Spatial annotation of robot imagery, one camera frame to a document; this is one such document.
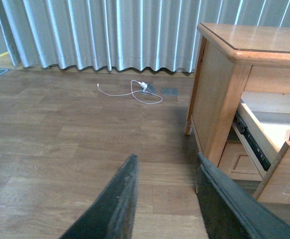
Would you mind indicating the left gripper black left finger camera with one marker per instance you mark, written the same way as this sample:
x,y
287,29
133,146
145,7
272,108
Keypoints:
x,y
112,215

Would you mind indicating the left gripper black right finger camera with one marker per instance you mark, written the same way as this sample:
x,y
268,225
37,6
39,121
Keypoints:
x,y
229,212

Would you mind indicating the wooden drawer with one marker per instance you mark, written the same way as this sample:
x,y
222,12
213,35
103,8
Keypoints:
x,y
265,136
236,163

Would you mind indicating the wooden nightstand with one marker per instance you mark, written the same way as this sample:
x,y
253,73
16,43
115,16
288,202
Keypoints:
x,y
236,63

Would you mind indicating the open floor socket box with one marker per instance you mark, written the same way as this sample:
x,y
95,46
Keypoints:
x,y
147,88

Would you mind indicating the closed floor socket plate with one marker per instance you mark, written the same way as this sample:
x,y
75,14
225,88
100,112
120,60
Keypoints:
x,y
169,91

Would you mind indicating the grey-green curtain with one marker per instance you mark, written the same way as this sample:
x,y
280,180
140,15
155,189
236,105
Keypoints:
x,y
123,34

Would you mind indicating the white charger with cable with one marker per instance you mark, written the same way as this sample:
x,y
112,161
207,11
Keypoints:
x,y
132,93

